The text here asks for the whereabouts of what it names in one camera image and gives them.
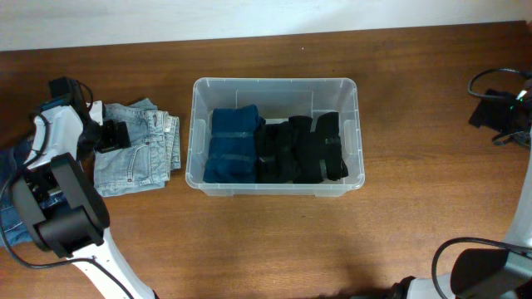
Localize clear plastic storage bin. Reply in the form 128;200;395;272
185;77;366;197

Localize black garment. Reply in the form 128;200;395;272
288;112;349;184

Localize dark navy garment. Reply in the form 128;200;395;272
254;121;301;184

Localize dark blue folded jeans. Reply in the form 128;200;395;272
1;137;66;246

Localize light blue jeans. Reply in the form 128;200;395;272
93;98;180;197

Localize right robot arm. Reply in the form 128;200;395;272
383;70;531;298

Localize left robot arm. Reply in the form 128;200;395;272
2;76;157;298

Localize teal blue garment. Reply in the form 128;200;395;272
203;105;263;184

